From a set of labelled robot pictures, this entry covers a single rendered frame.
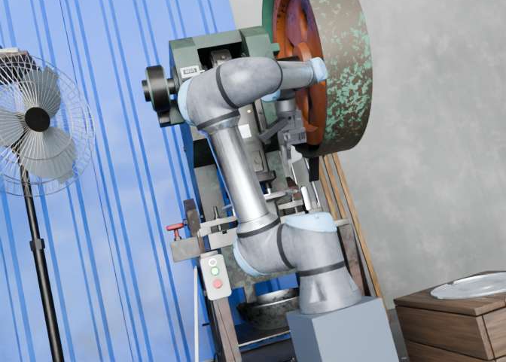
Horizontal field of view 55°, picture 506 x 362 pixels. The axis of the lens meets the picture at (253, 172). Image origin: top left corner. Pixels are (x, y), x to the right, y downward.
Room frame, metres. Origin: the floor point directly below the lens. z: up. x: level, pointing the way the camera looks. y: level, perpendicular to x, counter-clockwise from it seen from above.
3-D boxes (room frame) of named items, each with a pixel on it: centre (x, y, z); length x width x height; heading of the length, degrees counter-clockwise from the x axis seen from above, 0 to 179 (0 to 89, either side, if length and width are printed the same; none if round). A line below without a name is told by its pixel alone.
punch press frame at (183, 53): (2.11, 0.05, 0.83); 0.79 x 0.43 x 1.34; 11
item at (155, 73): (1.95, 0.27, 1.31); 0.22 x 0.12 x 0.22; 11
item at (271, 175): (1.98, 0.02, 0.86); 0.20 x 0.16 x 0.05; 101
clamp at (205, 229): (1.94, 0.19, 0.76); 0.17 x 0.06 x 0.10; 101
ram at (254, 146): (1.93, 0.02, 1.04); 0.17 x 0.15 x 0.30; 11
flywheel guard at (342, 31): (2.14, -0.29, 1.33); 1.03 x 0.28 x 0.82; 11
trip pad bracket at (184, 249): (1.69, 0.29, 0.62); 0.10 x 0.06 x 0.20; 101
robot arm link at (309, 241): (1.22, -0.10, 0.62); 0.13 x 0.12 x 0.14; 62
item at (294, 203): (2.00, -0.14, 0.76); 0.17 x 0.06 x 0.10; 101
